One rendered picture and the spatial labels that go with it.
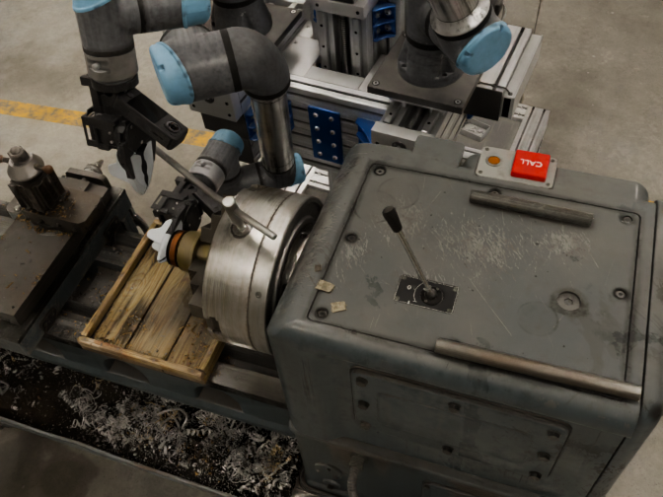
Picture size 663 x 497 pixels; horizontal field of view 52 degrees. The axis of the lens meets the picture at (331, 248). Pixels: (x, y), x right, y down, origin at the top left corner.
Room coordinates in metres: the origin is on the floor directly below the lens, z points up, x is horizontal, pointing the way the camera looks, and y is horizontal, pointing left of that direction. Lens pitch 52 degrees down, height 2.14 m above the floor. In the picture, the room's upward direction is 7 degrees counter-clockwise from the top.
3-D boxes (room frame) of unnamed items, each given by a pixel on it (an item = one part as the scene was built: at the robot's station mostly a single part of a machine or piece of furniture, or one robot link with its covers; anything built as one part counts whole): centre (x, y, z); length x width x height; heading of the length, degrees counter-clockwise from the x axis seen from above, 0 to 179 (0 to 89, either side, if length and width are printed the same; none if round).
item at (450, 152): (0.90, -0.21, 1.24); 0.09 x 0.08 x 0.03; 66
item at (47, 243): (1.07, 0.67, 0.95); 0.43 x 0.17 x 0.05; 156
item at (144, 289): (0.91, 0.36, 0.89); 0.36 x 0.30 x 0.04; 156
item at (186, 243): (0.87, 0.27, 1.08); 0.09 x 0.09 x 0.09; 66
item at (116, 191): (1.08, 0.72, 0.90); 0.47 x 0.30 x 0.06; 156
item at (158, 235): (0.91, 0.34, 1.10); 0.09 x 0.06 x 0.03; 155
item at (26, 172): (1.13, 0.64, 1.13); 0.08 x 0.08 x 0.03
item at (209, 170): (1.07, 0.26, 1.09); 0.08 x 0.05 x 0.08; 65
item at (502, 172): (0.84, -0.34, 1.23); 0.13 x 0.08 x 0.05; 66
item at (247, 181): (1.15, 0.21, 0.98); 0.11 x 0.08 x 0.11; 100
